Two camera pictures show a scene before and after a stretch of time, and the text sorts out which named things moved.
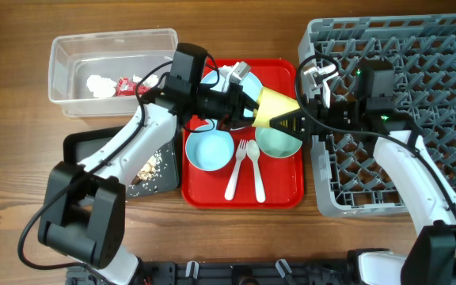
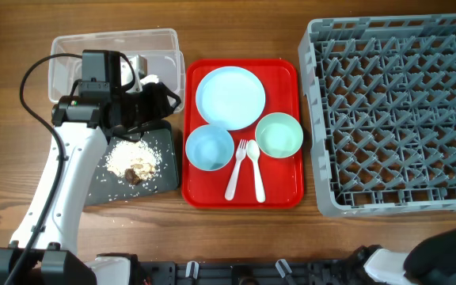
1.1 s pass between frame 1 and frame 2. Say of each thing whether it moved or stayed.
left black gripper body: moved
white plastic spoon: stayed
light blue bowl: stayed
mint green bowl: stayed
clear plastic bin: stayed
